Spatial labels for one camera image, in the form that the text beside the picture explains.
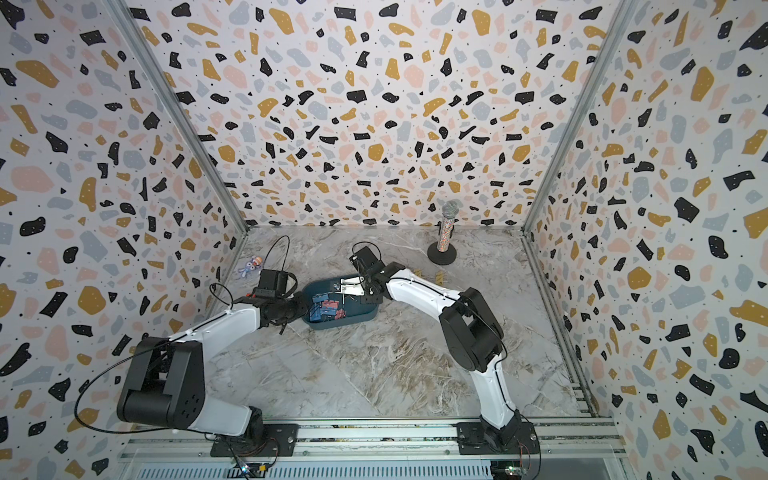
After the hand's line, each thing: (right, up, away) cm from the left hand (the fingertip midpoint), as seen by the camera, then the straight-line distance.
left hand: (311, 304), depth 92 cm
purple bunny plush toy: (-25, +12, +14) cm, 31 cm away
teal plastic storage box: (+5, -2, +4) cm, 6 cm away
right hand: (+17, +6, +2) cm, 18 cm away
